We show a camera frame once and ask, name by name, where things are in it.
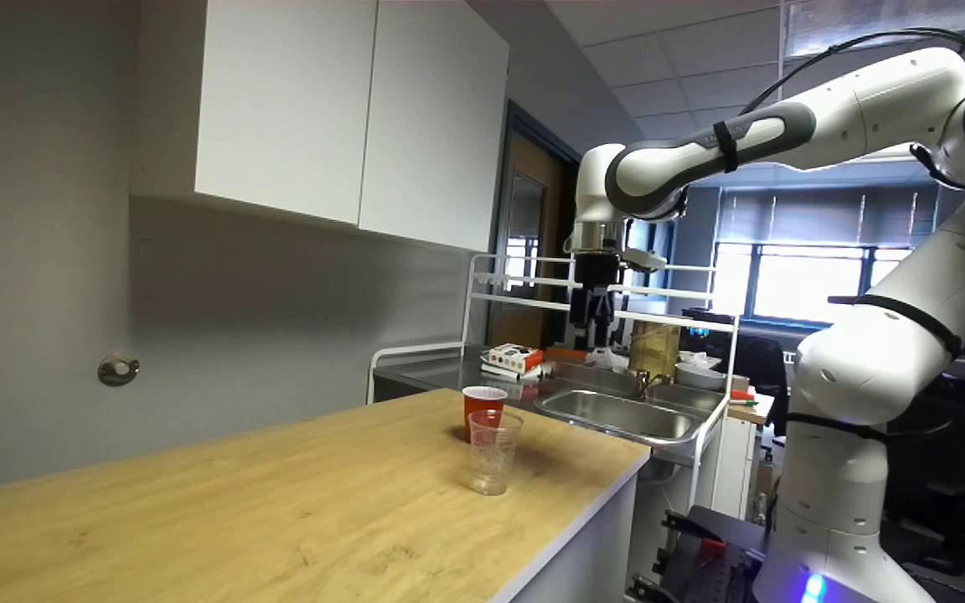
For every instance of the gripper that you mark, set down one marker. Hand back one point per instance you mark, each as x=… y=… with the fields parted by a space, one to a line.
x=597 y=270

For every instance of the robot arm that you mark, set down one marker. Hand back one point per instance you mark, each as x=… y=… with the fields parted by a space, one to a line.
x=859 y=368

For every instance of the orange plastic cup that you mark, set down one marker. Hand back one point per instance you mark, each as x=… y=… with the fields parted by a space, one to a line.
x=482 y=402

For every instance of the clear plastic cup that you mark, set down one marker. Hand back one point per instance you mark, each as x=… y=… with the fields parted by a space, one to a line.
x=494 y=456

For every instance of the crumpled white cloth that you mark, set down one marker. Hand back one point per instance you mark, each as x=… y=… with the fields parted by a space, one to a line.
x=608 y=360

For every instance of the yellow glass jar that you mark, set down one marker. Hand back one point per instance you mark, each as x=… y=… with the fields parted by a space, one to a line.
x=655 y=347

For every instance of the metal tap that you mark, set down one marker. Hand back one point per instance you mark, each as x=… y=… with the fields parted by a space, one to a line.
x=648 y=383

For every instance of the red and white box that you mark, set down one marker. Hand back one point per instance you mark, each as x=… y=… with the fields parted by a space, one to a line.
x=513 y=357

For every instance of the steel sink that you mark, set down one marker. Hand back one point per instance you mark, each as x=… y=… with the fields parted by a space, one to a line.
x=616 y=414

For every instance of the white bowl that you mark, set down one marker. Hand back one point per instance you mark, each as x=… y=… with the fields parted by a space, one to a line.
x=699 y=376

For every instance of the brown room door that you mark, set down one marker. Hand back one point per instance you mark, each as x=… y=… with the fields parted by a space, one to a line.
x=533 y=209

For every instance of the black office chair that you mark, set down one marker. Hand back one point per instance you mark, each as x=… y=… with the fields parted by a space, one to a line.
x=952 y=469
x=763 y=368

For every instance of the wooden side table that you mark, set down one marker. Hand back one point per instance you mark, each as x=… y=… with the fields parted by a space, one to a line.
x=752 y=410

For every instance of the window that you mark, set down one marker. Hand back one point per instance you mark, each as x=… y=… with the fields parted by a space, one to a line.
x=801 y=280

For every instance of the black clamp with red tip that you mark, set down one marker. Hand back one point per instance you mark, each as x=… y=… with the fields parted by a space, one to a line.
x=696 y=532

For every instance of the white cabinet door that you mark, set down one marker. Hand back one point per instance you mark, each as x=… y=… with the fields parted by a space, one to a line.
x=286 y=100
x=436 y=126

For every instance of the grey window blinds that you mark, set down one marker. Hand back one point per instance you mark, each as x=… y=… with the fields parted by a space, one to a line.
x=817 y=213

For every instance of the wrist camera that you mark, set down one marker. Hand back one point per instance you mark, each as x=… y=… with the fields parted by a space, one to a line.
x=644 y=259

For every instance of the white wall cabinet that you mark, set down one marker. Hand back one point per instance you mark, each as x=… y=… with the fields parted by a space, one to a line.
x=323 y=109

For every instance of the round metal wall fitting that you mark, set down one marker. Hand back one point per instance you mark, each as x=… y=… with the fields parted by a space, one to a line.
x=118 y=368

